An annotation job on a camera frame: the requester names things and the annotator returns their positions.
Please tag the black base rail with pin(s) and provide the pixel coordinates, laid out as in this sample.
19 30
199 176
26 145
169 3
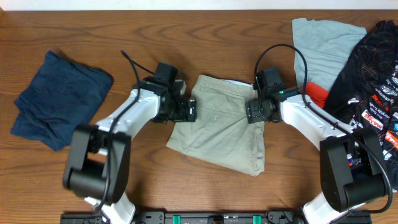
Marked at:
217 217

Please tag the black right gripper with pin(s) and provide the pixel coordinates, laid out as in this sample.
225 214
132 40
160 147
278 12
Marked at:
252 111

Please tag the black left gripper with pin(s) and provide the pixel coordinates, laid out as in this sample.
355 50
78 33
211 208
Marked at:
183 115

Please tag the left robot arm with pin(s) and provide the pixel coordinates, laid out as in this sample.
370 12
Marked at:
97 168

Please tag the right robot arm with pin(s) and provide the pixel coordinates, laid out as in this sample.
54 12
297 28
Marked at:
352 168

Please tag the black printed garment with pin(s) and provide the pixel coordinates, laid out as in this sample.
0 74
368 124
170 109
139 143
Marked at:
364 94

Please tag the khaki grey shorts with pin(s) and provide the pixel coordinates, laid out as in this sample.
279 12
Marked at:
221 134

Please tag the light blue shirt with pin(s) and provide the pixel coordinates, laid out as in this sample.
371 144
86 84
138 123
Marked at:
326 46

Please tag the folded navy blue garment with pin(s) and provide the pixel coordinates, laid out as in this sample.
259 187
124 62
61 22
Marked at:
61 96

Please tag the red orange cloth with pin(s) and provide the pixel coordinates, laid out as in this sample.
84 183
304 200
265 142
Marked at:
317 94

